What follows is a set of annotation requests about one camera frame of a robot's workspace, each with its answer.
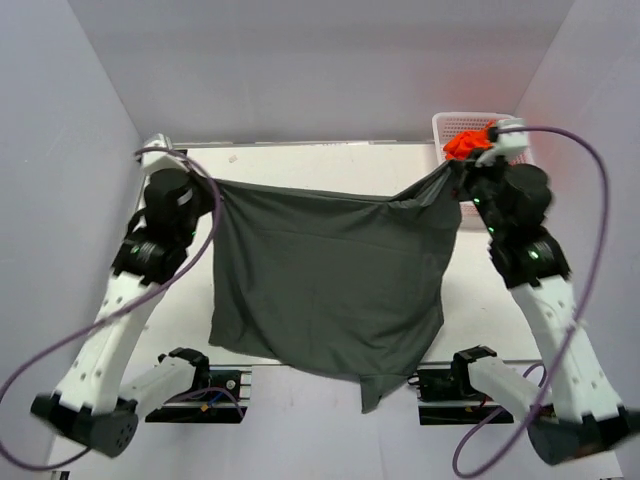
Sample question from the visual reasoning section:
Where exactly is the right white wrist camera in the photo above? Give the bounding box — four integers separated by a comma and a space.
475, 118, 529, 167

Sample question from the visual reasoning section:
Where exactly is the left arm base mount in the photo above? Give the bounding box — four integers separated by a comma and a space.
145, 366, 251, 425

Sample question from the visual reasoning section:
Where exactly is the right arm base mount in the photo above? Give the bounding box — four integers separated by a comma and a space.
407, 368, 499, 426

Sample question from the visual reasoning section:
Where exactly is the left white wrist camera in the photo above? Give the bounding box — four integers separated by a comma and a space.
134, 133, 187, 176

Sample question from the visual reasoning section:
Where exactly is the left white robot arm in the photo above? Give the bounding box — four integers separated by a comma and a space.
31, 169, 221, 458

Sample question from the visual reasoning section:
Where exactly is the dark grey t shirt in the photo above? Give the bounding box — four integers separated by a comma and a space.
209, 166, 461, 412

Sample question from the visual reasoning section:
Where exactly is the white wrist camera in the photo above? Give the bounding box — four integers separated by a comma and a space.
134, 133, 187, 176
475, 118, 529, 167

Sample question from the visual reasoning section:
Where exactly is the orange t shirt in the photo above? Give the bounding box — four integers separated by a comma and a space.
443, 121, 495, 160

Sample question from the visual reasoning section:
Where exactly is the purple cable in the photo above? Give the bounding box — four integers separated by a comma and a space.
452, 125, 610, 479
0, 147, 247, 472

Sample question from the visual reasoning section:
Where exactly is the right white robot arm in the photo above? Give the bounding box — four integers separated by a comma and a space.
451, 160, 639, 466

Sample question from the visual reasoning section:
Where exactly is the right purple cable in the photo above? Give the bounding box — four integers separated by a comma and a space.
452, 125, 610, 479

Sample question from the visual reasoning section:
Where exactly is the white plastic basket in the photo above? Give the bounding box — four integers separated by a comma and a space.
432, 112, 534, 230

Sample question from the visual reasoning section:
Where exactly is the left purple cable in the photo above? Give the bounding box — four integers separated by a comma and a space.
0, 147, 247, 472

